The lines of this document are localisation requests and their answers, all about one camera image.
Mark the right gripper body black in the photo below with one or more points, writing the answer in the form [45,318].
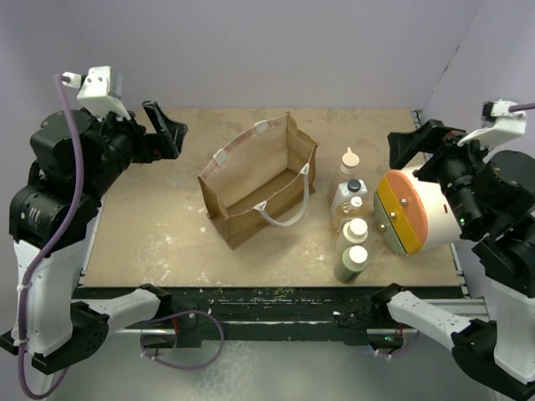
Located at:
[451,168]

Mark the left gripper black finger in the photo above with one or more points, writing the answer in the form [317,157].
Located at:
[177,133]
[157,117]

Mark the clear amber liquid bottle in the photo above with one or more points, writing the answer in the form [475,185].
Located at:
[347,211]

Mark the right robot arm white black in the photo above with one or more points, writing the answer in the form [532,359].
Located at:
[492,198]

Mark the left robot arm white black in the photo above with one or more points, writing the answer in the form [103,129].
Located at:
[77,159]

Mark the brown burlap canvas bag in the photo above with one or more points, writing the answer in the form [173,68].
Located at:
[263,177]

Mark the white bottle with black cap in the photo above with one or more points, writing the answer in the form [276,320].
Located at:
[345,191]

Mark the beige jar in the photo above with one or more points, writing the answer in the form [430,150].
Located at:
[352,263]

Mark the tan pump lotion bottle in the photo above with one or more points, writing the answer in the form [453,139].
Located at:
[348,165]

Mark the cream round bottle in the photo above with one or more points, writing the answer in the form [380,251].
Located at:
[353,233]

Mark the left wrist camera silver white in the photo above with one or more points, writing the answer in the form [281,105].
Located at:
[99,92]

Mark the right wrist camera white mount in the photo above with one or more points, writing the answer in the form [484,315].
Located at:
[502,121]

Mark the cream cylinder with orange lid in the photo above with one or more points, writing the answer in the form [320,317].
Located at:
[413,216]

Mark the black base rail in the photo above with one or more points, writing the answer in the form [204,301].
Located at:
[277,314]

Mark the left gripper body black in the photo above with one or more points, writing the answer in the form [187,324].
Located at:
[124,143]

